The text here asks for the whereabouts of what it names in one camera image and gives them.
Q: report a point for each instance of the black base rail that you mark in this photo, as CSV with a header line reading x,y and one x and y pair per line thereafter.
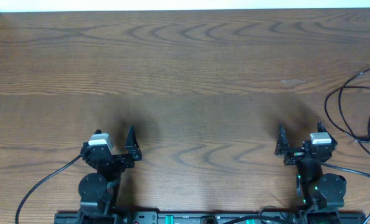
x,y
268,217

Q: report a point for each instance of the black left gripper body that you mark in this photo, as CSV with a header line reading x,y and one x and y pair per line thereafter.
x,y
123,162

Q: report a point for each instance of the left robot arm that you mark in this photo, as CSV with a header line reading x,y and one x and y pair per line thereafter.
x,y
99,190

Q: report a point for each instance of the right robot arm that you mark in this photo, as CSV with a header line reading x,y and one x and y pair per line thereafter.
x,y
322,194

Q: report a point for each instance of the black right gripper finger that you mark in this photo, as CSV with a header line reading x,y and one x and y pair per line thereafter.
x,y
321,128
282,146

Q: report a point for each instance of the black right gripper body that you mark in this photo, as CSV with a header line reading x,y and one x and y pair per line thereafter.
x,y
294,155

